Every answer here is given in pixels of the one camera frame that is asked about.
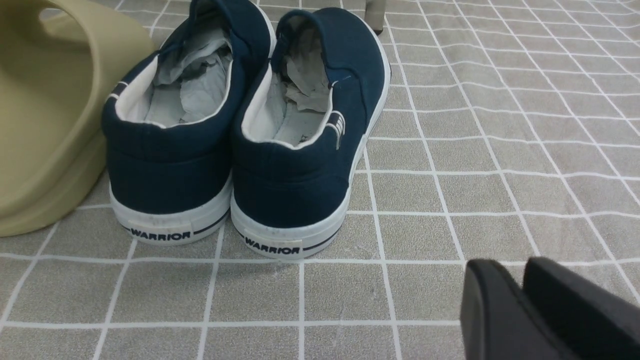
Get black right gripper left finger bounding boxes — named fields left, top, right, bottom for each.
left=460, top=259, right=579, bottom=360

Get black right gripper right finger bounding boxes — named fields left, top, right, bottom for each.
left=523, top=257, right=640, bottom=360

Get navy slip-on shoe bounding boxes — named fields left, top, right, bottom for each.
left=102, top=0, right=275, bottom=246
left=230, top=7, right=391, bottom=260

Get silver metal shoe rack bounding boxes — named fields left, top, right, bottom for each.
left=364, top=0, right=387, bottom=35

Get grey checkered floor mat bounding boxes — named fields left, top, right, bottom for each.
left=0, top=0, right=640, bottom=360

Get right olive foam slipper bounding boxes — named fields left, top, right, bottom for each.
left=0, top=0, right=156, bottom=237

